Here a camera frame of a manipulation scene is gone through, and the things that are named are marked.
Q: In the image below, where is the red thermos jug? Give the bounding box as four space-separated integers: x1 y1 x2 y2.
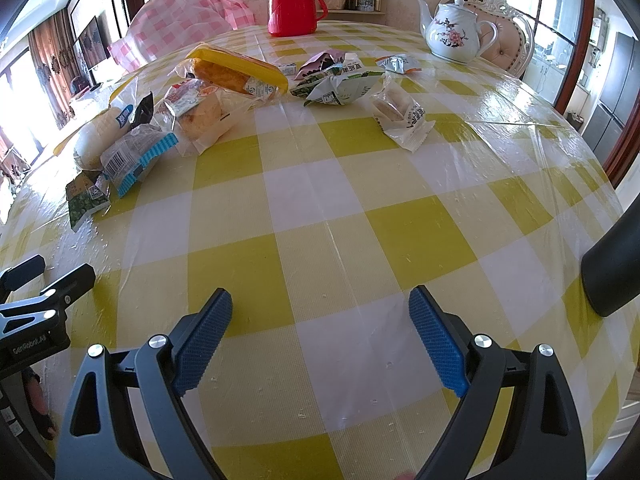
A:
268 0 328 37

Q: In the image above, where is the yellow cake package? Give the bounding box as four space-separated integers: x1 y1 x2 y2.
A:
182 44 288 99

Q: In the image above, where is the yellow checkered tablecloth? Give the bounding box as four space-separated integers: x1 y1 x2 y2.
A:
1 22 639 479

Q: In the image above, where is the left hand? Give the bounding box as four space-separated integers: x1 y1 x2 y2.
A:
23 368 56 441

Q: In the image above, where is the white blue snack packet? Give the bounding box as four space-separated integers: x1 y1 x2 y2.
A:
331 52 363 75

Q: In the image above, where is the white floral teapot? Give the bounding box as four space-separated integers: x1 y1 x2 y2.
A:
418 0 498 64

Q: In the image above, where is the clear bread package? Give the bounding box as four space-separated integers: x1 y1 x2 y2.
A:
152 78 254 156

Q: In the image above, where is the white ornate padded chair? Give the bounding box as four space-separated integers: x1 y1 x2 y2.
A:
464 0 535 78

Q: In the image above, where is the small green snack packet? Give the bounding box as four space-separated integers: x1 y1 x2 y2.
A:
65 170 111 232

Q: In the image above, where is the purple snack packet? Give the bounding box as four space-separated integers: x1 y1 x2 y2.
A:
295 49 345 80

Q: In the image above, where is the silver orange snack packet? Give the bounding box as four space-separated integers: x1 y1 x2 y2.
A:
375 53 422 75

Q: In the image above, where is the blue striped snack packet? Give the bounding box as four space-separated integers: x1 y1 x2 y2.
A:
100 124 178 198

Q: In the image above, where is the black refrigerator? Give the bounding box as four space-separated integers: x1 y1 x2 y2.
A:
582 32 639 164

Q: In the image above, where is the green white snack packet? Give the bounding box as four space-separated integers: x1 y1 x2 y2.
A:
290 70 384 106

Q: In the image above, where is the pink checkered chair cover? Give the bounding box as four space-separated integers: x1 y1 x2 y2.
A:
108 0 256 72

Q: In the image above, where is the clear rice cake packet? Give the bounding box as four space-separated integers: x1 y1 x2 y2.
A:
370 76 435 153

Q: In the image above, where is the white bun package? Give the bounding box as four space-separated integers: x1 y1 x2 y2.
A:
74 92 154 170

